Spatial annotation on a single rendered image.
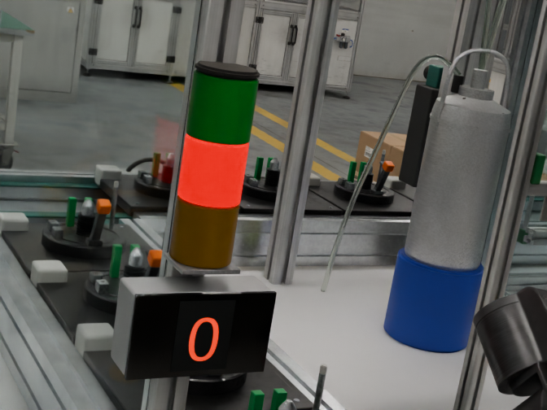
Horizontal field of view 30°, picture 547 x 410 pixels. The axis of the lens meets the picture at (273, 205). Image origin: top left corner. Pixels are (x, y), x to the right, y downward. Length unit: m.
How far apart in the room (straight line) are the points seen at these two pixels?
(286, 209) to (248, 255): 0.17
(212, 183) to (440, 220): 1.03
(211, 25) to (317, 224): 1.37
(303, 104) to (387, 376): 0.55
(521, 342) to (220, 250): 0.24
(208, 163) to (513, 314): 0.25
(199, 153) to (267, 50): 9.50
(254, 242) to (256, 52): 8.18
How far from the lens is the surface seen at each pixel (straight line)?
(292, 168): 1.95
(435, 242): 1.78
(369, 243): 2.22
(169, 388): 0.89
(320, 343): 1.77
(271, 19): 10.24
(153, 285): 0.81
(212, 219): 0.78
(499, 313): 0.78
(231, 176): 0.78
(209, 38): 0.79
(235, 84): 0.76
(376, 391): 1.63
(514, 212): 1.09
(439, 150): 1.76
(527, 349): 0.77
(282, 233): 1.98
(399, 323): 1.83
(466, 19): 2.09
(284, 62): 10.36
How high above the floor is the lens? 1.52
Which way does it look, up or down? 15 degrees down
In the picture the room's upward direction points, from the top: 9 degrees clockwise
